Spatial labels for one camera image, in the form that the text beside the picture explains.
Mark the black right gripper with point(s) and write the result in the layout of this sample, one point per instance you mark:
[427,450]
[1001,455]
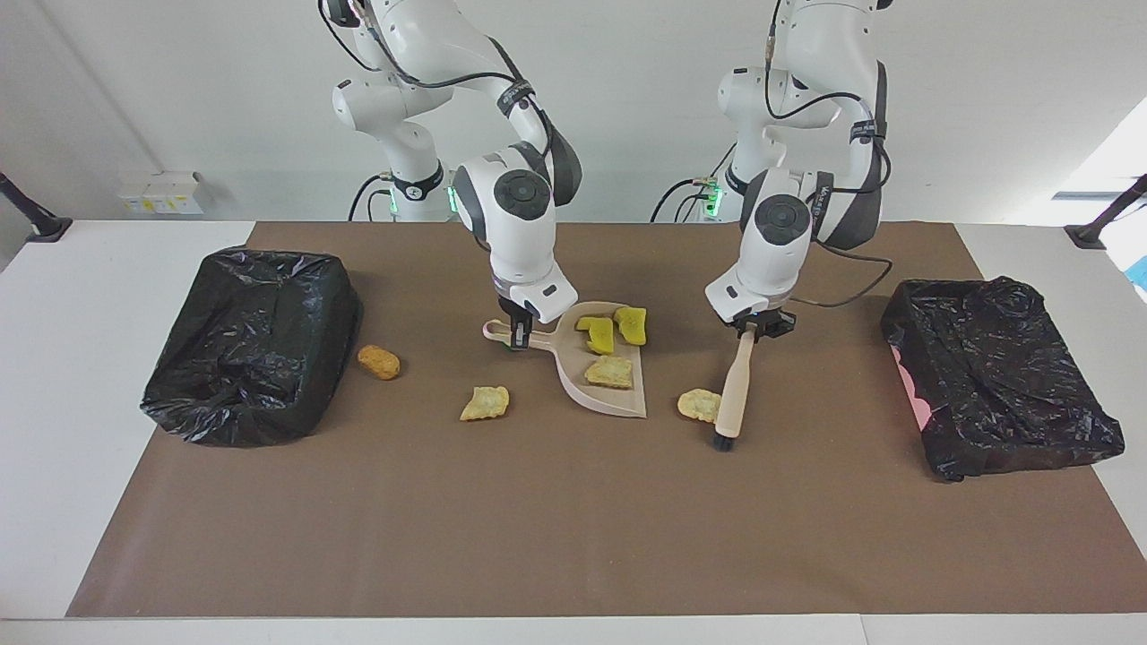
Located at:
[515,315]

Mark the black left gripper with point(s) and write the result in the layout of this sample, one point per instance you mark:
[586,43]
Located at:
[762,320]

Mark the beige brush with black bristles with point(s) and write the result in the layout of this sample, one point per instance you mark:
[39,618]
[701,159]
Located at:
[737,385]

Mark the beige plastic dustpan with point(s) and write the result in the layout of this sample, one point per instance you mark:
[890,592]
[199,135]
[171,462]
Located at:
[573,372]

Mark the yellow sponge piece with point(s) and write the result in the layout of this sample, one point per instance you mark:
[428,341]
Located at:
[632,324]
[599,335]

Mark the blocky pale foam chunk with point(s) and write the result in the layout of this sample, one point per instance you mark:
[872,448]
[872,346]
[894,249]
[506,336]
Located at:
[609,372]

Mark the rounded pale foam chunk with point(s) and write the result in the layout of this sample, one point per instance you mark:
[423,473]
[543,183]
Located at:
[697,405]

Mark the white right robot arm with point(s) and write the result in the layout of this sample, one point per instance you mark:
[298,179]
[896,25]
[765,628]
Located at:
[520,233]

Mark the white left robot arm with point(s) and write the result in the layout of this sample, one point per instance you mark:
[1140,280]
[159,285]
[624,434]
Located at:
[780,242]

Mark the black bagged pink bin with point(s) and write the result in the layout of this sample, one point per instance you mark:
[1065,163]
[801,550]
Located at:
[995,385]

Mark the black bagged tall bin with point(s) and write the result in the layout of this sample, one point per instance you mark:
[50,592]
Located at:
[251,358]

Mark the jagged pale foam chunk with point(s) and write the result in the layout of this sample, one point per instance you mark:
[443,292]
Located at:
[485,403]

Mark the orange-brown foam nugget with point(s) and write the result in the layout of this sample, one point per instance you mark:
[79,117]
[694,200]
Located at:
[379,362]

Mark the brown table mat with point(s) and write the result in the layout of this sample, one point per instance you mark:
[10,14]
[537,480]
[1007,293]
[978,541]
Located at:
[538,555]

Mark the small blue object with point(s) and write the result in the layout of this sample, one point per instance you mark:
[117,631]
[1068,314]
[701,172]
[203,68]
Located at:
[1141,273]

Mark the white wall socket box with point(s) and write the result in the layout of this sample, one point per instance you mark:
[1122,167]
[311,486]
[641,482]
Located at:
[161,193]

